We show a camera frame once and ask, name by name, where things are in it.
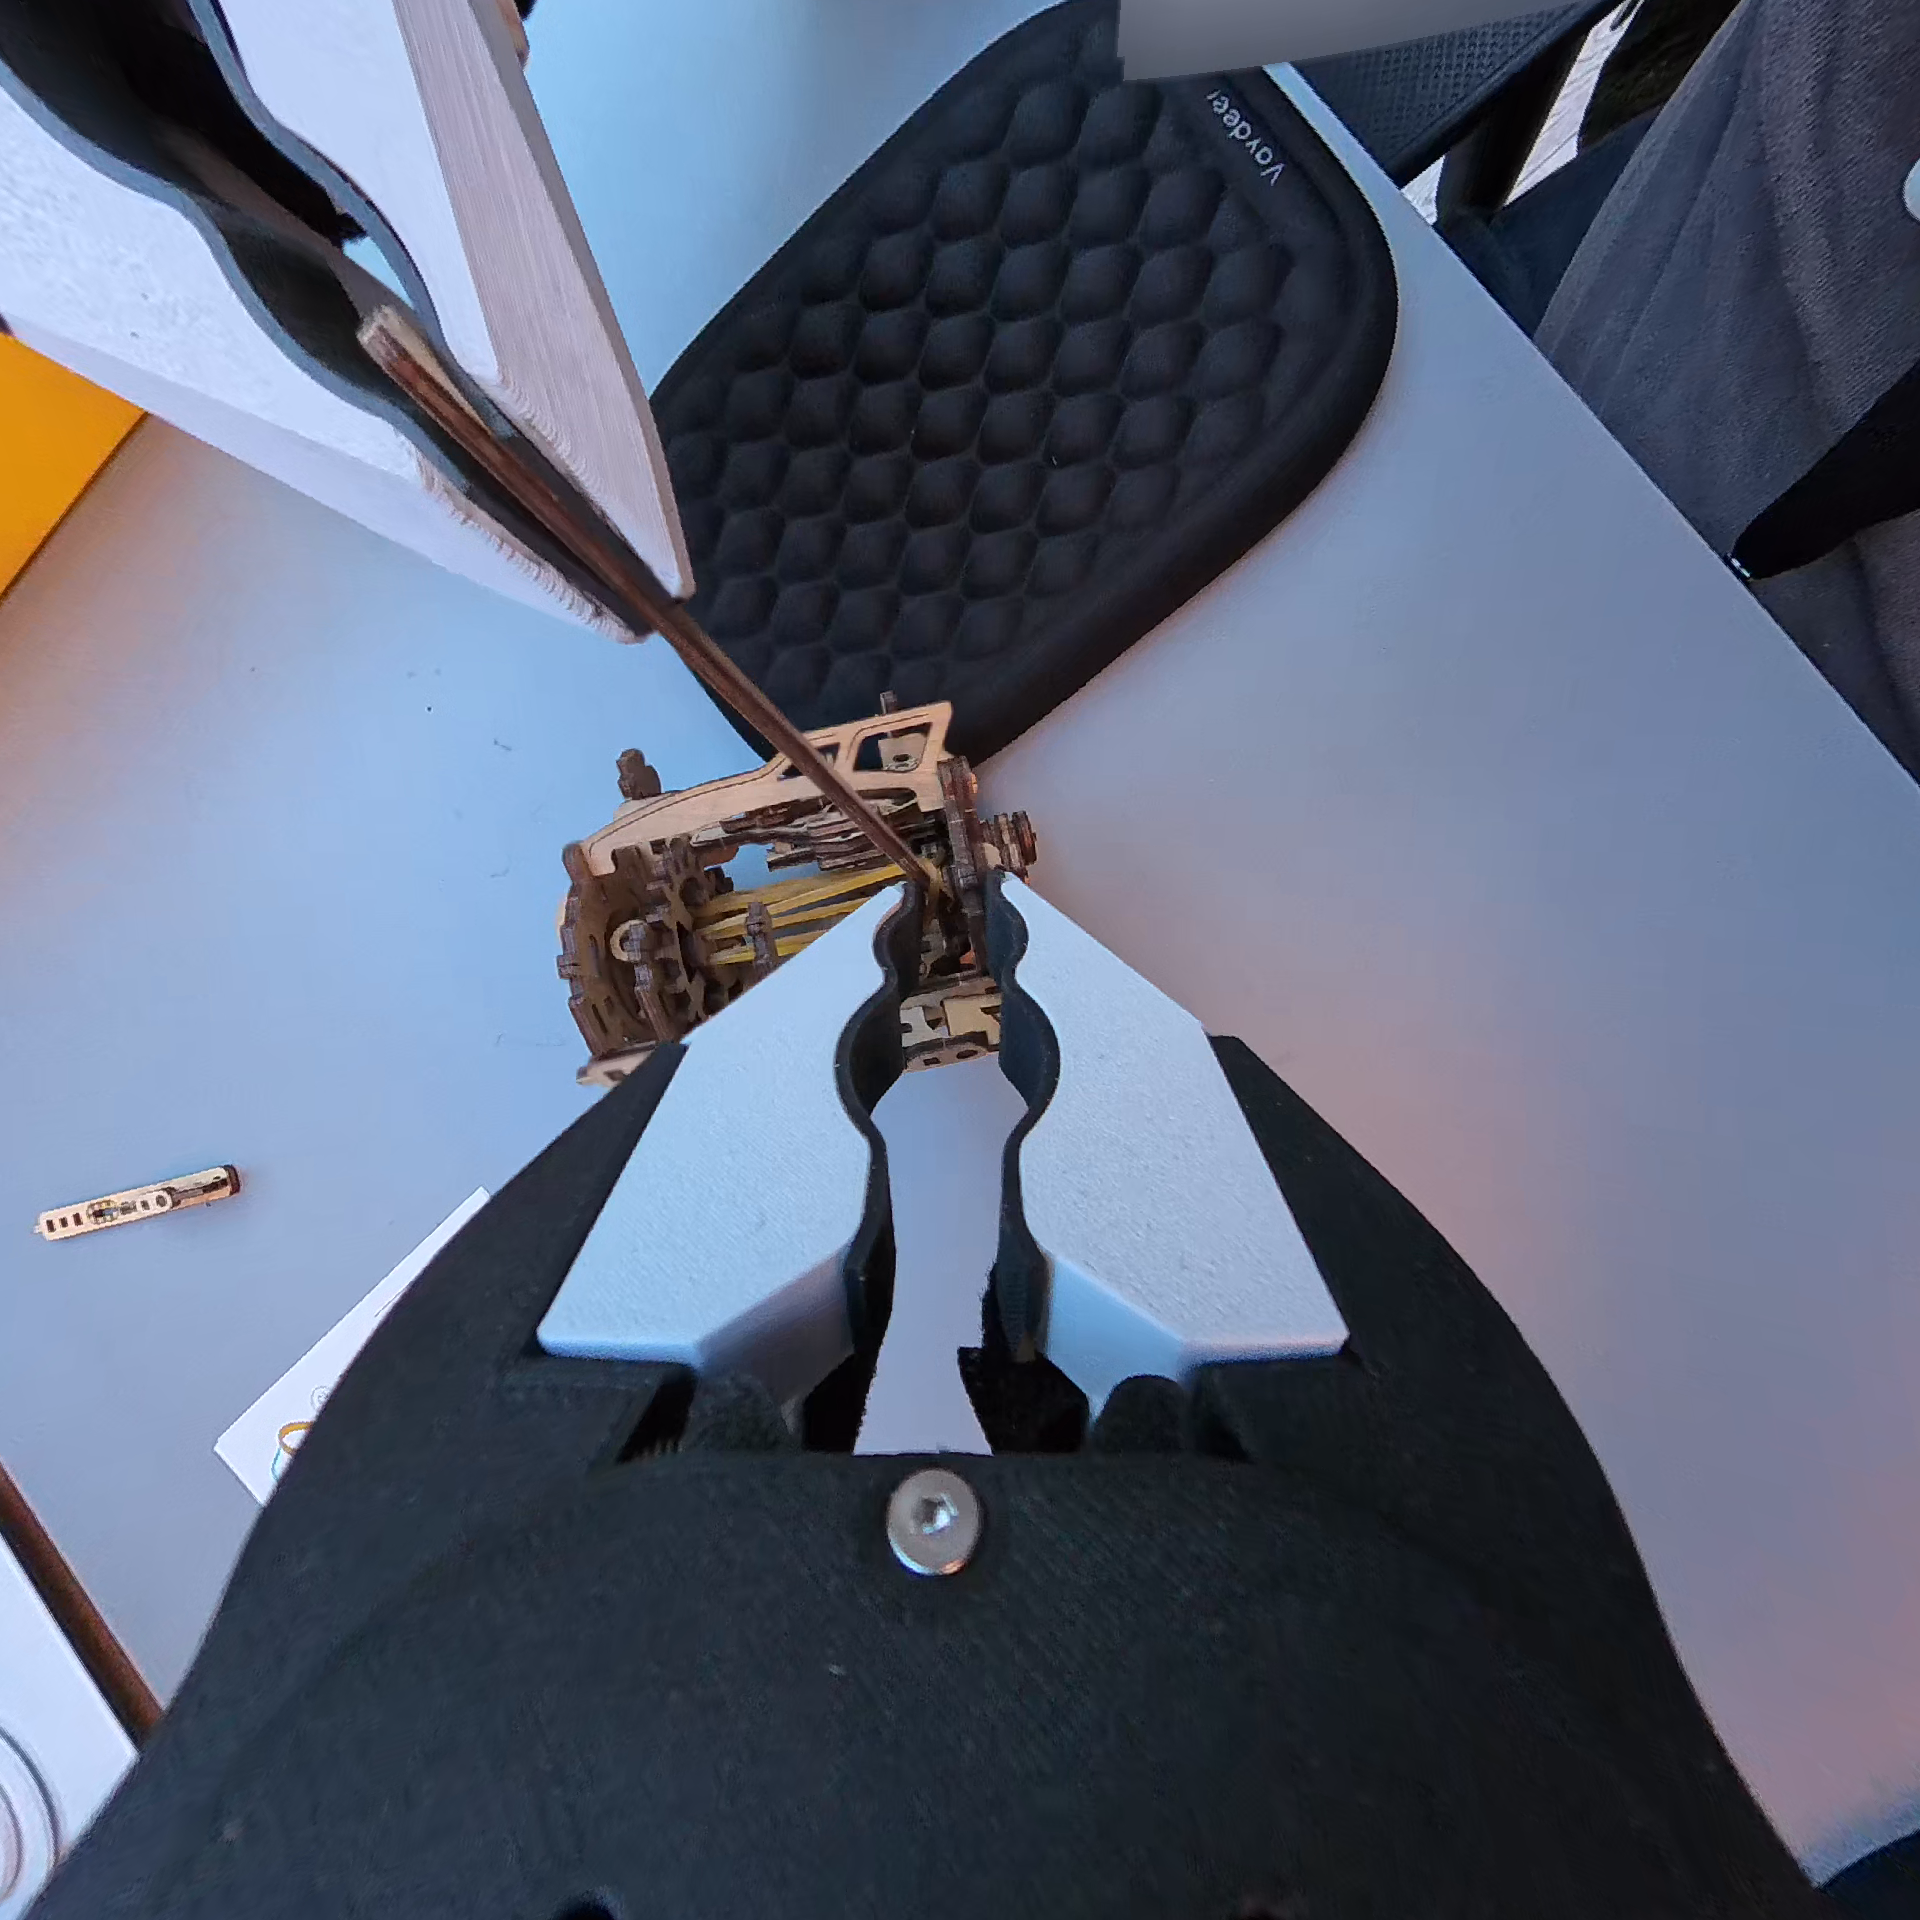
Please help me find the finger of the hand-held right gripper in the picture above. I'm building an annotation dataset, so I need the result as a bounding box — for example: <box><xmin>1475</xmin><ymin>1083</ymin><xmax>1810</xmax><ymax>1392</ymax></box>
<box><xmin>0</xmin><ymin>0</ymin><xmax>665</xmax><ymax>650</ymax></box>
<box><xmin>192</xmin><ymin>0</ymin><xmax>698</xmax><ymax>602</ymax></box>

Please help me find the thin wooden model panel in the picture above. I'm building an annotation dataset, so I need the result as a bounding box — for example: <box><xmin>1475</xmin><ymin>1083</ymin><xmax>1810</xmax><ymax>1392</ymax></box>
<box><xmin>357</xmin><ymin>307</ymin><xmax>961</xmax><ymax>903</ymax></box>

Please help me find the black strap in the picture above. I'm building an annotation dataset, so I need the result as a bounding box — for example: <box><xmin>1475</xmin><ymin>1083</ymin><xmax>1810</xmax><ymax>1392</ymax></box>
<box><xmin>1733</xmin><ymin>480</ymin><xmax>1920</xmax><ymax>584</ymax></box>

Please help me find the black office chair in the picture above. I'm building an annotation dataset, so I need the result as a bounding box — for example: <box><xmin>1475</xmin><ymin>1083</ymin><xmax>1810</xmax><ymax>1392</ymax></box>
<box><xmin>1289</xmin><ymin>0</ymin><xmax>1653</xmax><ymax>227</ymax></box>

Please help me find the illustrated instruction booklet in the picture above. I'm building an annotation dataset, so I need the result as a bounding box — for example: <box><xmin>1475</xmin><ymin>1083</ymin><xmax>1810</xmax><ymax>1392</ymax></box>
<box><xmin>215</xmin><ymin>1184</ymin><xmax>495</xmax><ymax>1504</ymax></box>

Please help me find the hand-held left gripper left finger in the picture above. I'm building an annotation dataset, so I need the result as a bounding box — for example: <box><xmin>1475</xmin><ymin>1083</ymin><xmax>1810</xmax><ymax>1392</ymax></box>
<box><xmin>535</xmin><ymin>883</ymin><xmax>914</xmax><ymax>1413</ymax></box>

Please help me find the black honeycomb cushion pad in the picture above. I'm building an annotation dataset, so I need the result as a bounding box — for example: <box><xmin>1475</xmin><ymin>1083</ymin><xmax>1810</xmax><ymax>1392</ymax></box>
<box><xmin>647</xmin><ymin>0</ymin><xmax>1405</xmax><ymax>760</ymax></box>

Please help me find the small wooden strip part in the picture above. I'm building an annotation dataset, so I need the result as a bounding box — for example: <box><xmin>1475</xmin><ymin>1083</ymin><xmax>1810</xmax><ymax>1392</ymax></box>
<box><xmin>32</xmin><ymin>1160</ymin><xmax>242</xmax><ymax>1245</ymax></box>

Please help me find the white device at edge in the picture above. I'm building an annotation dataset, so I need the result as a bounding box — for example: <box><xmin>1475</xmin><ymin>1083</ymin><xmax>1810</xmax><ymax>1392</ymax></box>
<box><xmin>0</xmin><ymin>1530</ymin><xmax>138</xmax><ymax>1911</ymax></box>

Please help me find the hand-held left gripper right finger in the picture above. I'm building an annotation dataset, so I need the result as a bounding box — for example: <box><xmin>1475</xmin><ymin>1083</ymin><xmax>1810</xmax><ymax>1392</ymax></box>
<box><xmin>976</xmin><ymin>866</ymin><xmax>1353</xmax><ymax>1419</ymax></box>

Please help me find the yellow plastic storage bin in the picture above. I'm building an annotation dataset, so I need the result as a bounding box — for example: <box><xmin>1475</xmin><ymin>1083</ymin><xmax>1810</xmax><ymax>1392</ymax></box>
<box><xmin>0</xmin><ymin>333</ymin><xmax>146</xmax><ymax>597</ymax></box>

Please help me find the wooden mechanical car model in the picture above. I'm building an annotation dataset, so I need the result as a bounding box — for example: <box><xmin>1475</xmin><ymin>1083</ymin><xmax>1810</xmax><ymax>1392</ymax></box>
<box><xmin>561</xmin><ymin>692</ymin><xmax>1046</xmax><ymax>1090</ymax></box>

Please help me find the person's grey clothing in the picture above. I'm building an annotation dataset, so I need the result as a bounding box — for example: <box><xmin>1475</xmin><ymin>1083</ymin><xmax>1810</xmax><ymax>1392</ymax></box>
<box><xmin>1536</xmin><ymin>0</ymin><xmax>1920</xmax><ymax>771</ymax></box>

